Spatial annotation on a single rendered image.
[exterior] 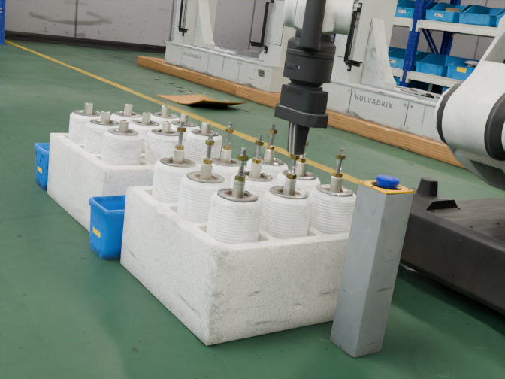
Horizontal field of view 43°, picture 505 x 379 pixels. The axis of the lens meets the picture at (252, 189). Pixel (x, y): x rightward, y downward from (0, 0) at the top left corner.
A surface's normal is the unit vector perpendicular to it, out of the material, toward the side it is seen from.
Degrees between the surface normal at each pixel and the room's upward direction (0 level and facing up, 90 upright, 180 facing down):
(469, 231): 46
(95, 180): 90
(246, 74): 90
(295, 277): 90
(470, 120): 89
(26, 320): 0
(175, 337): 0
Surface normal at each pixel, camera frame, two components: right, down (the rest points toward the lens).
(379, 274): 0.55, 0.29
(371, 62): -0.81, 0.04
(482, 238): -0.49, -0.64
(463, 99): -0.66, -0.41
